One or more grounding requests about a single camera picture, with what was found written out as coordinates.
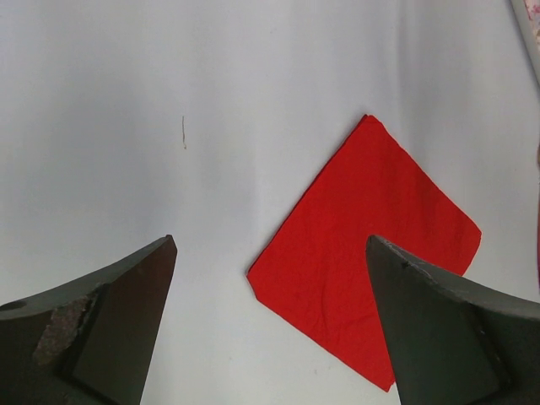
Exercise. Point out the red paper napkin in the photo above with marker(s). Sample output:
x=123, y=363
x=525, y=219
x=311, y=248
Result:
x=313, y=272

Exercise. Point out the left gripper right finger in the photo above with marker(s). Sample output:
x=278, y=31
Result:
x=451, y=340

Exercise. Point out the floral cloth mat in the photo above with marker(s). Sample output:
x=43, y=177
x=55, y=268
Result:
x=528, y=18

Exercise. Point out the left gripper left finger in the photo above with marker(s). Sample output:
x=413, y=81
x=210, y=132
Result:
x=91, y=340

